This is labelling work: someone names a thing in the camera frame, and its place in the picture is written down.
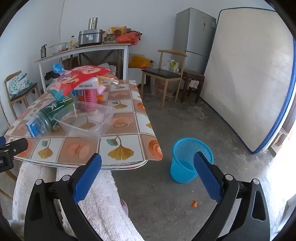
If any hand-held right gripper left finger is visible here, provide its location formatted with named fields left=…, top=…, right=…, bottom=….
left=24, top=153, right=103, bottom=241

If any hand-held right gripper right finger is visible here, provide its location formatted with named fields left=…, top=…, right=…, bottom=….
left=188, top=152, right=270, bottom=241

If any blue plastic waste basket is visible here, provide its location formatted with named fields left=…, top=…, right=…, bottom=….
left=170, top=138, right=213, bottom=184

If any white fluffy robe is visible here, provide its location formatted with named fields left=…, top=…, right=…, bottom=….
left=8, top=161, right=145, bottom=241

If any purple slipper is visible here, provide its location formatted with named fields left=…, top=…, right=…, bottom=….
left=120, top=199, right=129, bottom=216

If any clear plastic container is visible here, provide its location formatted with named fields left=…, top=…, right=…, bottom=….
left=54, top=101, right=115, bottom=141

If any patterned tablecloth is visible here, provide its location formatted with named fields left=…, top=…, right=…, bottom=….
left=4, top=79, right=164, bottom=169

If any patterned seat cushion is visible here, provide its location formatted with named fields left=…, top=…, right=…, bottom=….
left=9, top=73, right=32, bottom=95

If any black cloth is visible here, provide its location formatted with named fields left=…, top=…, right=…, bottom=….
left=44, top=71, right=61, bottom=81

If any pink can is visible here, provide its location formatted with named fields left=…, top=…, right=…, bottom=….
left=83, top=88, right=98, bottom=112

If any red snack bag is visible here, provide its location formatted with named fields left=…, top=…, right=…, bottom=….
left=47, top=65, right=112, bottom=100

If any white cardboard box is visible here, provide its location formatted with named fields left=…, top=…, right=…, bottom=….
left=74, top=77, right=99, bottom=90

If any dark wooden stool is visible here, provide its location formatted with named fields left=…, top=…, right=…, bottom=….
left=180, top=69, right=206, bottom=103

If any white mattress with blue edge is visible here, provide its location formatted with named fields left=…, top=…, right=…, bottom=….
left=200, top=8, right=296, bottom=154

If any glass bowl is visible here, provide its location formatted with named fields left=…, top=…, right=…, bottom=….
left=49, top=43, right=69, bottom=55

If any white storage box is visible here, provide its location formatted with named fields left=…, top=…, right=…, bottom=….
left=128, top=67, right=142, bottom=87

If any wooden chair with black seat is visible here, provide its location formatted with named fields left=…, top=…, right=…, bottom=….
left=141, top=49, right=187, bottom=110

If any white plastic bag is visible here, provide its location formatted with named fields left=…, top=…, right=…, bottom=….
left=99, top=62, right=117, bottom=74

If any white and green bag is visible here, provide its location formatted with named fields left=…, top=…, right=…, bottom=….
left=167, top=60, right=179, bottom=73

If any white side table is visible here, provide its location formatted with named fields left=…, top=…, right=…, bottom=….
left=34, top=44, right=131, bottom=92

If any yellow plastic bag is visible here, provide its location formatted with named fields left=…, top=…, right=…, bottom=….
left=128, top=54, right=154, bottom=69

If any silver rice cooker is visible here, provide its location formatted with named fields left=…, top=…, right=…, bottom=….
left=78, top=29, right=103, bottom=46

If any silver refrigerator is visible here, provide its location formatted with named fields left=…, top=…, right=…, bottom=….
left=176, top=8, right=217, bottom=73

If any orange plastic bag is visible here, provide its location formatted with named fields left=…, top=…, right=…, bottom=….
left=115, top=31, right=142, bottom=45

